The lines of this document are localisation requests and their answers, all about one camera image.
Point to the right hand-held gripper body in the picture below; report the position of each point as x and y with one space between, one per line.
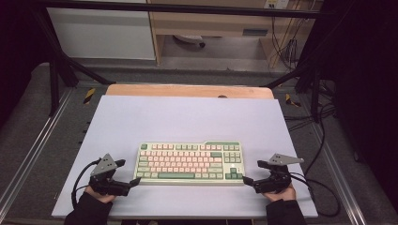
277 179

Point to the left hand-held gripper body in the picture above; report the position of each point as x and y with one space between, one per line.
104 182

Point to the green and pink keyboard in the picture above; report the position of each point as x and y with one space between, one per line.
187 164

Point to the person's left hand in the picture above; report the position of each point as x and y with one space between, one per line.
103 198

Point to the person's right hand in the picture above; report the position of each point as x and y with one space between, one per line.
281 196

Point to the yellow and black tape strip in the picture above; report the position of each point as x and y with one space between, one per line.
89 95
291 100

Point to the white board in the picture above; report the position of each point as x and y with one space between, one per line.
187 122

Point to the wooden table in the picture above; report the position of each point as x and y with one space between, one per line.
187 91

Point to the white cabinet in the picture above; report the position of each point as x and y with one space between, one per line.
103 37

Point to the black curtain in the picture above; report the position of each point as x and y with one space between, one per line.
372 93
15 56

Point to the white chair base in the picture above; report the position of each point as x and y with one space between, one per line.
189 39

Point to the light wooden desk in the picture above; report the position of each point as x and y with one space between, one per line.
212 23

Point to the aluminium rail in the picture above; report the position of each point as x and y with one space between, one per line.
34 156
338 175

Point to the white wall socket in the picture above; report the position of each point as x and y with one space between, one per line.
277 3

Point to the black metal frame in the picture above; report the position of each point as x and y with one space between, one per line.
187 8

